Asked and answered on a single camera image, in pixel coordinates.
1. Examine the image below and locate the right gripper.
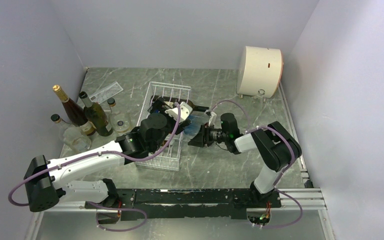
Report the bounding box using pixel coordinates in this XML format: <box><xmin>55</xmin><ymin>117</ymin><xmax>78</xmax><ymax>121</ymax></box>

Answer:
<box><xmin>188</xmin><ymin>122</ymin><xmax>229</xmax><ymax>148</ymax></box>

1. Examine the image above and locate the clear bottle blue emblem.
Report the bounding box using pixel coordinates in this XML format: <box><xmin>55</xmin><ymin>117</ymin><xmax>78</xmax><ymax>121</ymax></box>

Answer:
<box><xmin>107</xmin><ymin>97</ymin><xmax>132</xmax><ymax>135</ymax></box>

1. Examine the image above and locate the green wine bottle white label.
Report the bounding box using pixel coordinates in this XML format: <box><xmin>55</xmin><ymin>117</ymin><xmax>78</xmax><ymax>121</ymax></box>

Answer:
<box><xmin>78</xmin><ymin>91</ymin><xmax>113</xmax><ymax>137</ymax></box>

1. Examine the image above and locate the small clear glass bottle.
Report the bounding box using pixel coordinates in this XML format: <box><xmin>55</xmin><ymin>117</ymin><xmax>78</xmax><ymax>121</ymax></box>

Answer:
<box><xmin>257</xmin><ymin>89</ymin><xmax>266</xmax><ymax>102</ymax></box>

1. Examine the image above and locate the clear bottle cork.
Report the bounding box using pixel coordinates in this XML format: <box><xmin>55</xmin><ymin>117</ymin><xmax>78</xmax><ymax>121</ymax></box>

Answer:
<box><xmin>50</xmin><ymin>113</ymin><xmax>92</xmax><ymax>154</ymax></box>

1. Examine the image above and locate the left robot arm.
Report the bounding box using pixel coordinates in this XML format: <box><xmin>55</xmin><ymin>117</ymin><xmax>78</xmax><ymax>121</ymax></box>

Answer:
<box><xmin>24</xmin><ymin>97</ymin><xmax>193</xmax><ymax>212</ymax></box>

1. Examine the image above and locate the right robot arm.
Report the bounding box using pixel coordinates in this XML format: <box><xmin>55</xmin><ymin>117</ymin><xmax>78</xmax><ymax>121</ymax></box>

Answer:
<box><xmin>188</xmin><ymin>113</ymin><xmax>302</xmax><ymax>207</ymax></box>

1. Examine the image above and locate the dark green wine bottle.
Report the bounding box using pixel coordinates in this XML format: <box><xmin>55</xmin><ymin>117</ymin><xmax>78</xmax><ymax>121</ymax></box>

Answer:
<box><xmin>151</xmin><ymin>95</ymin><xmax>210</xmax><ymax>113</ymax></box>

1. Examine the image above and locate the amber bottle gold cap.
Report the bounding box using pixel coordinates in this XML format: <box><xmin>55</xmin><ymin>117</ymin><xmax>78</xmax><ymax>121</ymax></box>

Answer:
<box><xmin>52</xmin><ymin>84</ymin><xmax>96</xmax><ymax>136</ymax></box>

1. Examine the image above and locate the cream cylindrical appliance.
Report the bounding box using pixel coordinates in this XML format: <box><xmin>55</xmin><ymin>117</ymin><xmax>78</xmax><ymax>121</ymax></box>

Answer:
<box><xmin>236</xmin><ymin>46</ymin><xmax>284</xmax><ymax>98</ymax></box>

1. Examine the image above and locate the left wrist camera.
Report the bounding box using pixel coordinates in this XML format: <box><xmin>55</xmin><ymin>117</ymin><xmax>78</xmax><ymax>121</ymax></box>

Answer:
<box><xmin>164</xmin><ymin>101</ymin><xmax>193</xmax><ymax>123</ymax></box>

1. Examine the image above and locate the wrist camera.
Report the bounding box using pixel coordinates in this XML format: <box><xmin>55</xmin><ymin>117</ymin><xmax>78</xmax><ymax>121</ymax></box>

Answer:
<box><xmin>164</xmin><ymin>101</ymin><xmax>193</xmax><ymax>123</ymax></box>
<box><xmin>204</xmin><ymin>110</ymin><xmax>217</xmax><ymax>127</ymax></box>

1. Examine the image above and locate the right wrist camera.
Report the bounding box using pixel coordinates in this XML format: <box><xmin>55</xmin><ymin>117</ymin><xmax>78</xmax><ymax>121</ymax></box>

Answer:
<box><xmin>204</xmin><ymin>110</ymin><xmax>217</xmax><ymax>127</ymax></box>

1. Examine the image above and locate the white wire wine rack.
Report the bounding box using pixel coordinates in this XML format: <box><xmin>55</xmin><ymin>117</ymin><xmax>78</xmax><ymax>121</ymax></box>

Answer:
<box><xmin>135</xmin><ymin>81</ymin><xmax>192</xmax><ymax>171</ymax></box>

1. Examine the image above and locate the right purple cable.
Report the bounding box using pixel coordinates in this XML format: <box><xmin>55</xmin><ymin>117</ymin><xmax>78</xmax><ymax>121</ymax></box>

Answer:
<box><xmin>208</xmin><ymin>99</ymin><xmax>304</xmax><ymax>230</ymax></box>

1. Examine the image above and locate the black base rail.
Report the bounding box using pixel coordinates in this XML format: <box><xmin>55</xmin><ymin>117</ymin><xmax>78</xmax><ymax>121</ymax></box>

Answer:
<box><xmin>98</xmin><ymin>188</ymin><xmax>282</xmax><ymax>221</ymax></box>

